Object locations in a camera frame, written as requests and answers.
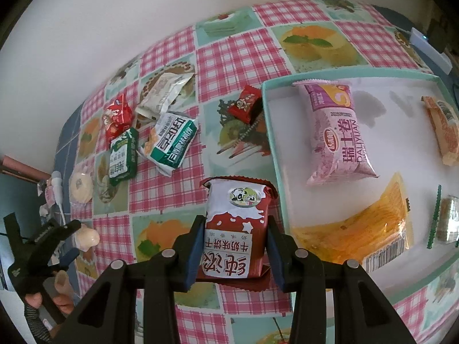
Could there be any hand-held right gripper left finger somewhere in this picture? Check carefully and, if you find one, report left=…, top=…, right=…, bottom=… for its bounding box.
left=63, top=215, right=207, bottom=344

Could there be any green and white biscuit packet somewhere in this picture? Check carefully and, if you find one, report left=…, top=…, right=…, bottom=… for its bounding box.
left=138, top=111, right=199, bottom=177

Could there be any white tray teal rim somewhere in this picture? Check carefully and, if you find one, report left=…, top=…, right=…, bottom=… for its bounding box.
left=261, top=71, right=459, bottom=303

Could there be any white device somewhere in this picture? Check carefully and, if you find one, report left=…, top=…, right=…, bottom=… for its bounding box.
left=409, top=27, right=452, bottom=74

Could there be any green and white milk packet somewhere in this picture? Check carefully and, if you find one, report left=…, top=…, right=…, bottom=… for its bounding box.
left=108, top=127, right=140, bottom=187

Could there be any red and white biscuit packet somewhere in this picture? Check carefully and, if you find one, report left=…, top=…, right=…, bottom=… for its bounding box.
left=197, top=176, right=278, bottom=291

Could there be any person's left hand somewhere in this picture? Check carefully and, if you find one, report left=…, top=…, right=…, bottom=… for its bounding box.
left=22, top=271, right=77, bottom=337

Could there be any white snack packet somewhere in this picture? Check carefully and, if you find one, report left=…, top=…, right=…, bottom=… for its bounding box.
left=135, top=72, right=196, bottom=120

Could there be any clear cracker packet green edge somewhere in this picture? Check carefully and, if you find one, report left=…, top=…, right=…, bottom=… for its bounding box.
left=427, top=184, right=459, bottom=249

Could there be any orange snack packet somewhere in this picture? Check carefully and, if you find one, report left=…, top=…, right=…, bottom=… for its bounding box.
left=292, top=172, right=413, bottom=273

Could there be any pink bar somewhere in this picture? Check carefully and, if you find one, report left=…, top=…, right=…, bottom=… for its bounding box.
left=0, top=155, right=52, bottom=181

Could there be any tan cake packet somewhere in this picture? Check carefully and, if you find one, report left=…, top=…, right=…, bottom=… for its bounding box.
left=421, top=95, right=459, bottom=167

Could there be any small red candy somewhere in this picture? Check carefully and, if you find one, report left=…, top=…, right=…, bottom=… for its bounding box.
left=227, top=85, right=262, bottom=122

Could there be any shiny red candy packet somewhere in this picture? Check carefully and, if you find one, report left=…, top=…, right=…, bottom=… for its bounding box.
left=103, top=93, right=134, bottom=140

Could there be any round cream pastry packet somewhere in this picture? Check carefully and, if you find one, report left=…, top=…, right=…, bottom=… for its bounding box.
left=68, top=167, right=112, bottom=206

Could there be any pink cake roll packet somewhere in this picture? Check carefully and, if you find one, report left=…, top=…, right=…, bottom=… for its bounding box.
left=292, top=79, right=379, bottom=186

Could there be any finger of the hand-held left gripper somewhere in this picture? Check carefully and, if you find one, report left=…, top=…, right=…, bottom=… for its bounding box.
left=46, top=247, right=79, bottom=273
left=27, top=219, right=82, bottom=257

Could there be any white charger cable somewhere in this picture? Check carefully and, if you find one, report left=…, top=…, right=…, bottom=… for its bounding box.
left=39, top=171, right=72, bottom=230

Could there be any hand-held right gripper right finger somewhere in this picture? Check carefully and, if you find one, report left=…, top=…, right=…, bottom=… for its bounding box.
left=267, top=217, right=417, bottom=344

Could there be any oblong cream pastry packet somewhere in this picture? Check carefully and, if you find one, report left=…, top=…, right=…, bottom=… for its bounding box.
left=73, top=222, right=100, bottom=253

